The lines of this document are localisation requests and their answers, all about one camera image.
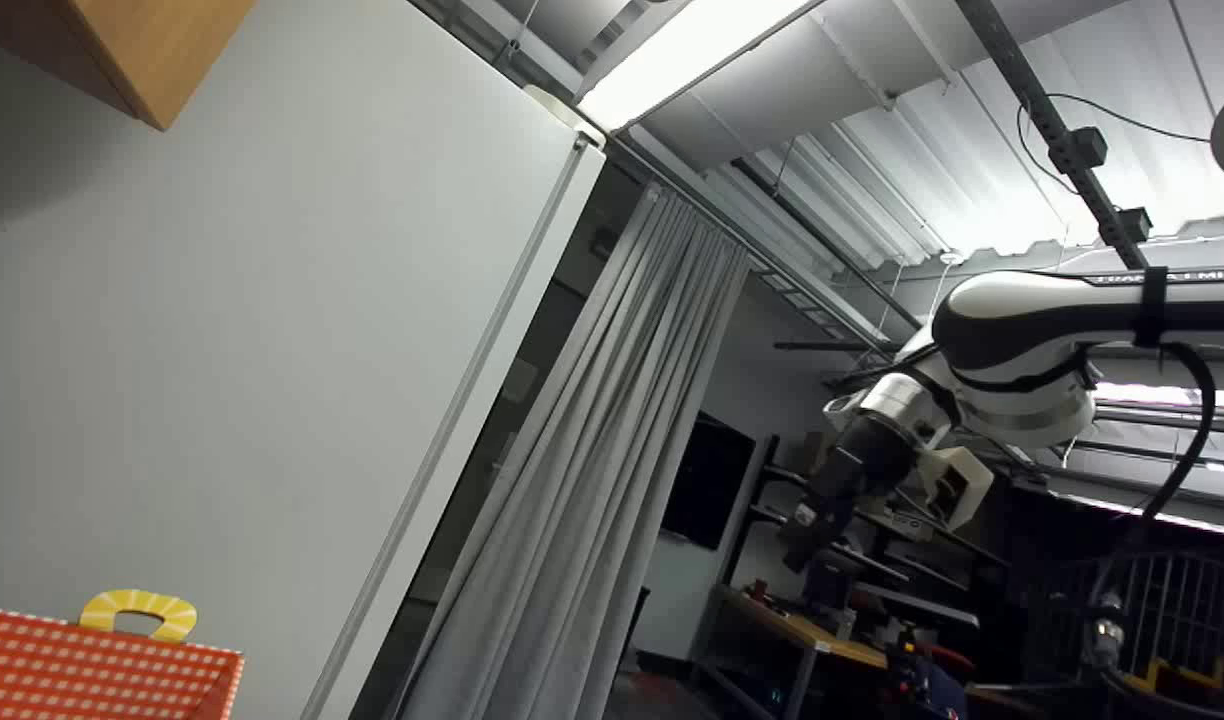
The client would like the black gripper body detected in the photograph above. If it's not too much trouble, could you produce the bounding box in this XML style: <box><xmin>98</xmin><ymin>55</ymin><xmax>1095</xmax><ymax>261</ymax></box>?
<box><xmin>812</xmin><ymin>431</ymin><xmax>903</xmax><ymax>524</ymax></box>

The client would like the wooden workbench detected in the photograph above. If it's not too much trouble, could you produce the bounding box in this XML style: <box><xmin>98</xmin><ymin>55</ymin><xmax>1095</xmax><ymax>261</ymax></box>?
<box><xmin>696</xmin><ymin>584</ymin><xmax>896</xmax><ymax>720</ymax></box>

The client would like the gray pleated curtain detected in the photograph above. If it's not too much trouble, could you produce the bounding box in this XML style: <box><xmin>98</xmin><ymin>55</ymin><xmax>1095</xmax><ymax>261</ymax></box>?
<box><xmin>395</xmin><ymin>184</ymin><xmax>751</xmax><ymax>720</ymax></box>

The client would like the long ceiling light strip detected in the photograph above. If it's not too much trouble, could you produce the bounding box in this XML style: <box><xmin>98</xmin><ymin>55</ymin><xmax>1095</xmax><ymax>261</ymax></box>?
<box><xmin>1092</xmin><ymin>374</ymin><xmax>1224</xmax><ymax>431</ymax></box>

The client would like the white barred railing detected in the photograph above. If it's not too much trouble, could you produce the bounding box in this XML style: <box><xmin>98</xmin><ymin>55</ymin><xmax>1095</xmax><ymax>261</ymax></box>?
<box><xmin>1055</xmin><ymin>546</ymin><xmax>1224</xmax><ymax>663</ymax></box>

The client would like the black ceiling pipe with clamps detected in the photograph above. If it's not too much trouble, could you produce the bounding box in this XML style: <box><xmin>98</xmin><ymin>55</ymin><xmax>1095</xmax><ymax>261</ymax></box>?
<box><xmin>957</xmin><ymin>0</ymin><xmax>1161</xmax><ymax>271</ymax></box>

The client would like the bright ceiling light panel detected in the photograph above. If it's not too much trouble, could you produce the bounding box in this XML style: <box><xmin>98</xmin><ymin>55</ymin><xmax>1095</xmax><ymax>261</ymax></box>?
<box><xmin>576</xmin><ymin>0</ymin><xmax>824</xmax><ymax>136</ymax></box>

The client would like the orange dotted basket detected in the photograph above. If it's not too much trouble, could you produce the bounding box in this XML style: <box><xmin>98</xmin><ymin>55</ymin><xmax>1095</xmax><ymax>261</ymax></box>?
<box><xmin>0</xmin><ymin>608</ymin><xmax>250</xmax><ymax>720</ymax></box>

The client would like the black wall monitor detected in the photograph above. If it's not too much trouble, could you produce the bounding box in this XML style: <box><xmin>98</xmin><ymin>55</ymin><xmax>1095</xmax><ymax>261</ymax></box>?
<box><xmin>661</xmin><ymin>412</ymin><xmax>764</xmax><ymax>551</ymax></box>

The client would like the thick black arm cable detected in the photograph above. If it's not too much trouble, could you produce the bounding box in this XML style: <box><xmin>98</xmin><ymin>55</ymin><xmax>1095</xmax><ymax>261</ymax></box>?
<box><xmin>1128</xmin><ymin>265</ymin><xmax>1224</xmax><ymax>524</ymax></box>

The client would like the yellow looped handle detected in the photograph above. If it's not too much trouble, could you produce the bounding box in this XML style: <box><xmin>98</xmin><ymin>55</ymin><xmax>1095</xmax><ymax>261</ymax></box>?
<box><xmin>75</xmin><ymin>586</ymin><xmax>199</xmax><ymax>649</ymax></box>

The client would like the wide wooden wall cabinet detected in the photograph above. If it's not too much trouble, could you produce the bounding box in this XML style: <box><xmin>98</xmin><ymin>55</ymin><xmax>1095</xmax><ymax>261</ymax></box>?
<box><xmin>0</xmin><ymin>0</ymin><xmax>259</xmax><ymax>130</ymax></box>

